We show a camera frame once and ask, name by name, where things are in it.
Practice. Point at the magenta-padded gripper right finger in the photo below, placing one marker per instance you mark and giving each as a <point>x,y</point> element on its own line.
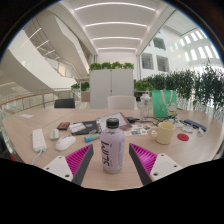
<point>165,166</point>

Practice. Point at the green plants atop cabinet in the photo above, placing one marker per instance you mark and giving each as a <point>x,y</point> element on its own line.
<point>111,65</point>

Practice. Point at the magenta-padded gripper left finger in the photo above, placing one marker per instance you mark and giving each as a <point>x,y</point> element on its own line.
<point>58,166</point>

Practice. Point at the lilac drink bottle black cap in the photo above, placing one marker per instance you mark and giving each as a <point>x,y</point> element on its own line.
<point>112,150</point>

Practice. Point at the white chair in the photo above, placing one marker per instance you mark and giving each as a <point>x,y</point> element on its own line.
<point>121,102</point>

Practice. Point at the white computer mouse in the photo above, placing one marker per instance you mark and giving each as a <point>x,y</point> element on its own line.
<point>65,142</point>

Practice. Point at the row of green hedge plants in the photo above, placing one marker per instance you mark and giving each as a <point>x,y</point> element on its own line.
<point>196,85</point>

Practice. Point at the open book with dark cover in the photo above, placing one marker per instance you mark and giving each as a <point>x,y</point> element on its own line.
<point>115,117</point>

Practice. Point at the white power strip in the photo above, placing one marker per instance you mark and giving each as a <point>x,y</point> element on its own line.
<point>39,140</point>

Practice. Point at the pale yellow mug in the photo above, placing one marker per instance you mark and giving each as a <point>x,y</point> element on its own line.
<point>165,133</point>

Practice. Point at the glass railing with wooden handrail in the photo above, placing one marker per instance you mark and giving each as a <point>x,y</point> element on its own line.
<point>30,100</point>

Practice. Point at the black charger block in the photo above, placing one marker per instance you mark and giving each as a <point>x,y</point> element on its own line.
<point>132,119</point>

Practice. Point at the small blue packet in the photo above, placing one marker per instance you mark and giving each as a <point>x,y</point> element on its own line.
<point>92,137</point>

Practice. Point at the black chair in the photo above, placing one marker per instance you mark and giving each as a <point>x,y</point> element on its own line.
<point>64,103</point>

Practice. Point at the flat round red coaster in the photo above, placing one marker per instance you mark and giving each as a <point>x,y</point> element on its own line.
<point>183,137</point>

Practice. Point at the colourful sticker sheet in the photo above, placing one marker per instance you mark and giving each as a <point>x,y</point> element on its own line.
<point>138,130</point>

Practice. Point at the white cabinet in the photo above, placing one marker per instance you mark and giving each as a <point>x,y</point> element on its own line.
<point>111,88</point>

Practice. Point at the planter box with green plants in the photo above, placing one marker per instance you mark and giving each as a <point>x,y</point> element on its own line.
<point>143,86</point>

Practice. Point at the green tote bag cat print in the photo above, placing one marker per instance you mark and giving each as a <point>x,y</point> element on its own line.
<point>164,104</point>

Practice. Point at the clear plastic shaker bottle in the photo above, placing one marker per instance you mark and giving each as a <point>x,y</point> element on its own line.
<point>146,106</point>

